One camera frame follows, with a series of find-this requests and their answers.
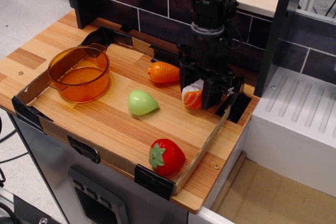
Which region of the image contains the orange toy carrot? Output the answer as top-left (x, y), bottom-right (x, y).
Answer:
top-left (148, 61), bottom-right (180, 83)

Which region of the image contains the orange transparent plastic pot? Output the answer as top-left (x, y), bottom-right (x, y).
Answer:
top-left (48, 43), bottom-right (111, 103)

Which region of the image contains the red toy strawberry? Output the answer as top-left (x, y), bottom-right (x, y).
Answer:
top-left (149, 138), bottom-right (185, 175)

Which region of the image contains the cardboard fence with black tape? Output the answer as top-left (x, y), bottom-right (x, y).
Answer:
top-left (12, 27), bottom-right (258, 209)

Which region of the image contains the grey toy oven front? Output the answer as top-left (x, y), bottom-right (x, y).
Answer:
top-left (67, 166), bottom-right (129, 224)

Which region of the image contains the white toy sink drainboard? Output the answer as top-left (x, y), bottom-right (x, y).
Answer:
top-left (244, 68), bottom-right (335, 196)

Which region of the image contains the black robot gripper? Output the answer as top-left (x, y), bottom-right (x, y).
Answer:
top-left (177, 28), bottom-right (242, 110)

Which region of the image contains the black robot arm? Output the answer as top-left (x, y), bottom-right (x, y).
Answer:
top-left (177, 0), bottom-right (240, 110)

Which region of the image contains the salmon sushi toy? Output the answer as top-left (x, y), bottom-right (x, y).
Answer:
top-left (182, 79), bottom-right (204, 109)

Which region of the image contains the green toy pear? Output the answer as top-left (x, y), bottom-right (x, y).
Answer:
top-left (128, 90), bottom-right (160, 115)

